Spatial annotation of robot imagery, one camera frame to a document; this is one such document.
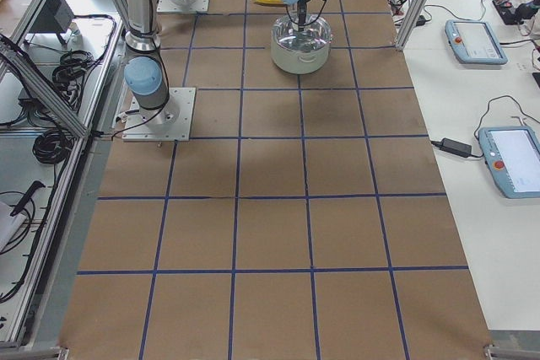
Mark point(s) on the glass pot lid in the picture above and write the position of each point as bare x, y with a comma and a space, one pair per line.
315, 35

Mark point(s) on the pale green electric pot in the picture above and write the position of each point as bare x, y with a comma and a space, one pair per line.
300, 51

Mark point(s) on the far teach pendant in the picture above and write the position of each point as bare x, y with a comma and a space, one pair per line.
474, 42

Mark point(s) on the teach pendant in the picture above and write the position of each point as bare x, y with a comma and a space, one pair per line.
511, 154
474, 42

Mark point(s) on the black power brick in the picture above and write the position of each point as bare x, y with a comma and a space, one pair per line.
456, 148

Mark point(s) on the near teach pendant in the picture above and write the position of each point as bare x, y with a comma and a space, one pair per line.
511, 154

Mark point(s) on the aluminium frame post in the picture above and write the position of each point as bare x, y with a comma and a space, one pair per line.
415, 1

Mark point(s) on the aluminium frame rail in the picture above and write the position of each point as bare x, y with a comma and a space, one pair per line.
36, 84

